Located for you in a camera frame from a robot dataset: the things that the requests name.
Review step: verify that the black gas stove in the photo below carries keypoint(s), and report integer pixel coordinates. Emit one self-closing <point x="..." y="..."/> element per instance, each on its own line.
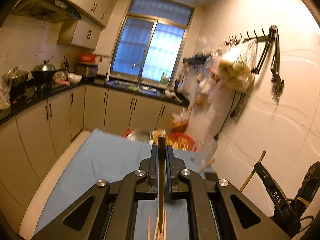
<point x="37" y="86"/>

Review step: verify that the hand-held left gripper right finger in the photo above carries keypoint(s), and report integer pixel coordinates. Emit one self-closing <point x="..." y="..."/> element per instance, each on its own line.
<point x="169" y="170"/>

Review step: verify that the steel faucet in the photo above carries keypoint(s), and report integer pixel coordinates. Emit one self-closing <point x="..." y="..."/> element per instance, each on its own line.
<point x="140" y="72"/>

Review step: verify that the blue table cloth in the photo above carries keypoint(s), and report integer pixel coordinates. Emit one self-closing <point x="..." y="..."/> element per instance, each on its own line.
<point x="100" y="155"/>

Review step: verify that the black kitchen counter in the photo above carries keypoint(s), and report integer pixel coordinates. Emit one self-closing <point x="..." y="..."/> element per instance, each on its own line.
<point x="30" y="97"/>

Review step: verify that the white ladle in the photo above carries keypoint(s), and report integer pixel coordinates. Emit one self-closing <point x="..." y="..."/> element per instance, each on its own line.
<point x="171" y="94"/>

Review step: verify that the kitchen window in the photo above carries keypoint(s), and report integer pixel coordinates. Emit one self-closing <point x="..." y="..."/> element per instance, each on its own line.
<point x="152" y="42"/>

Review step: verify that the bag of orange food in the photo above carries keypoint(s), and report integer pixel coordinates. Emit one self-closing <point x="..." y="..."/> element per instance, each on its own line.
<point x="178" y="123"/>

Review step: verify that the steel kitchen appliance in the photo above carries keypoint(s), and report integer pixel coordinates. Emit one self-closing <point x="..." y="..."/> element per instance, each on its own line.
<point x="86" y="70"/>

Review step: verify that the clear glass mug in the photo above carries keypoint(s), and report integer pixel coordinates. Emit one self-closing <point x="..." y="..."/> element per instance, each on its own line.
<point x="206" y="150"/>

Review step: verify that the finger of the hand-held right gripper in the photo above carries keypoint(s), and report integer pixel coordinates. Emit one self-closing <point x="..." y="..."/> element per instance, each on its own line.
<point x="262" y="176"/>

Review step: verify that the bunch of wooden chopsticks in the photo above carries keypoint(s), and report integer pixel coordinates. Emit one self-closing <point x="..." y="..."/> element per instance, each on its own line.
<point x="157" y="230"/>

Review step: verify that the beige base cabinets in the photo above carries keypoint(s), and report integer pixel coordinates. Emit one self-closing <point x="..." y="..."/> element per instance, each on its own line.
<point x="62" y="120"/>

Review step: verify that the black wok with lid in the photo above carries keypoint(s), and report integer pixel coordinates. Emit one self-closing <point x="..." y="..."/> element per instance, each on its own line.
<point x="43" y="71"/>

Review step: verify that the large red basin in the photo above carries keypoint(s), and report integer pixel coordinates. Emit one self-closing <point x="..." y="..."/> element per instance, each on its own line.
<point x="182" y="141"/>

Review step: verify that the wall hook rail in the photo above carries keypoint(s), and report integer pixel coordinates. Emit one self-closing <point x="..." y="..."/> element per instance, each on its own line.
<point x="103" y="55"/>

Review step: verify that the white bowl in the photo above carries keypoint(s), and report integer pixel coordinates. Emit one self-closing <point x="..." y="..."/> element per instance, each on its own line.
<point x="74" y="78"/>

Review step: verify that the light wooden chopstick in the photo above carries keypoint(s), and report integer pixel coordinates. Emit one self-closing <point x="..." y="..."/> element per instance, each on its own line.
<point x="207" y="165"/>
<point x="247" y="178"/>

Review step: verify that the steel pot with lid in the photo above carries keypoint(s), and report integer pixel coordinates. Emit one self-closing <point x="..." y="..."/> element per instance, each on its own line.
<point x="15" y="77"/>

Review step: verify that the hanging plastic bags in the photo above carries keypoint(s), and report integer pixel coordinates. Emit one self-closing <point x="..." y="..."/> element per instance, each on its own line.
<point x="207" y="87"/>

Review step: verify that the dark brown chopstick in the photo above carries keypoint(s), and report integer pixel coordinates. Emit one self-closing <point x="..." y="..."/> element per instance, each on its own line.
<point x="161" y="160"/>

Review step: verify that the black wall shelf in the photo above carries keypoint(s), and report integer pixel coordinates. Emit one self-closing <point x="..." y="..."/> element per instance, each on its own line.
<point x="195" y="60"/>

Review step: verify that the black wall hook rack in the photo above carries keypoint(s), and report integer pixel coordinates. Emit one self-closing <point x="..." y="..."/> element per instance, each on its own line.
<point x="250" y="38"/>

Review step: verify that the clear plastic bag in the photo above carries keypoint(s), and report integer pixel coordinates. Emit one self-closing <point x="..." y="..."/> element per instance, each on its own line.
<point x="4" y="97"/>

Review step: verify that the steel sink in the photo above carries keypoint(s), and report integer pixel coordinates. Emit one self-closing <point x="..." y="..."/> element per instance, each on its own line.
<point x="120" y="83"/>

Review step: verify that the small beige wall cabinet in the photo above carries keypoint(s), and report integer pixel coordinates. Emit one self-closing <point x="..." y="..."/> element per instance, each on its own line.
<point x="80" y="33"/>

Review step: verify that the plastic bag of yellow food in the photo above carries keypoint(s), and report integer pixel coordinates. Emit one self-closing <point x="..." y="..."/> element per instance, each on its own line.
<point x="235" y="70"/>

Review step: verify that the steel basin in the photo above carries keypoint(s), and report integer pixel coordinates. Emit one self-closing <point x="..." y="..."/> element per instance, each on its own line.
<point x="140" y="136"/>

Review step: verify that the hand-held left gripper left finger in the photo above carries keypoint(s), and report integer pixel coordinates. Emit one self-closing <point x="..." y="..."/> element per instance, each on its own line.
<point x="155" y="170"/>

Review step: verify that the small red plastic basin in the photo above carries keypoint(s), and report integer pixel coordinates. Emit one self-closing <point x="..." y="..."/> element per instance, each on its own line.
<point x="87" y="58"/>

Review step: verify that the green vegetables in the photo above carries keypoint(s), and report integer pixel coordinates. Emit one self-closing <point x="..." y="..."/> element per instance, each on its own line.
<point x="133" y="88"/>

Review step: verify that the black range hood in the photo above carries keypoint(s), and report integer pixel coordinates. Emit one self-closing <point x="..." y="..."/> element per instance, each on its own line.
<point x="45" y="6"/>

